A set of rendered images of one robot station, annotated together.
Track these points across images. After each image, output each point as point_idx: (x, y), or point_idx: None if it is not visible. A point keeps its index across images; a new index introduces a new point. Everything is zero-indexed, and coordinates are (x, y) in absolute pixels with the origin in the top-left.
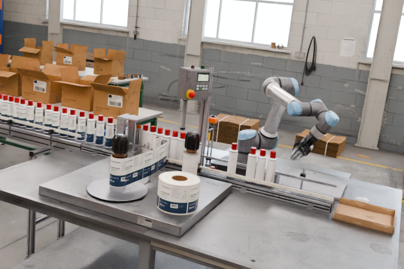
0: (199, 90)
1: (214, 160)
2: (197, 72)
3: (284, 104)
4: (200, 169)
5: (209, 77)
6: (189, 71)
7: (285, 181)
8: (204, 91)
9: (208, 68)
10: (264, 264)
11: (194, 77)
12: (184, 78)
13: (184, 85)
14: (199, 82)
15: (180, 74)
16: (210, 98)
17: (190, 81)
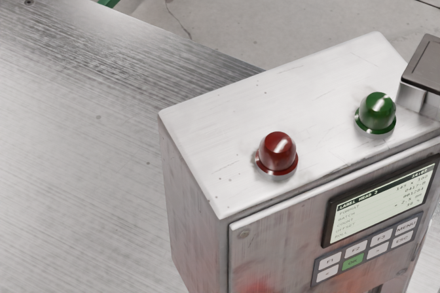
0: (347, 271)
1: (412, 288)
2: (325, 200)
3: None
4: None
5: (437, 176)
6: (239, 235)
7: None
8: (387, 255)
9: (439, 109)
10: None
11: (297, 239)
12: (207, 254)
13: (213, 291)
14: (342, 240)
15: (166, 165)
16: (424, 239)
17: (264, 270)
